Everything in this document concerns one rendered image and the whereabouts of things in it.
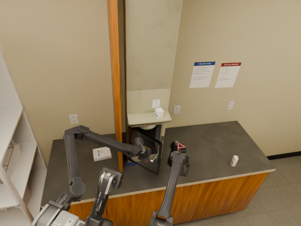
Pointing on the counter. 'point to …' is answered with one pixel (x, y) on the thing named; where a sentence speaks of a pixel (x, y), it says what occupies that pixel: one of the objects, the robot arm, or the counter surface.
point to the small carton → (159, 113)
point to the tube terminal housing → (145, 105)
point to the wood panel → (115, 69)
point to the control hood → (147, 118)
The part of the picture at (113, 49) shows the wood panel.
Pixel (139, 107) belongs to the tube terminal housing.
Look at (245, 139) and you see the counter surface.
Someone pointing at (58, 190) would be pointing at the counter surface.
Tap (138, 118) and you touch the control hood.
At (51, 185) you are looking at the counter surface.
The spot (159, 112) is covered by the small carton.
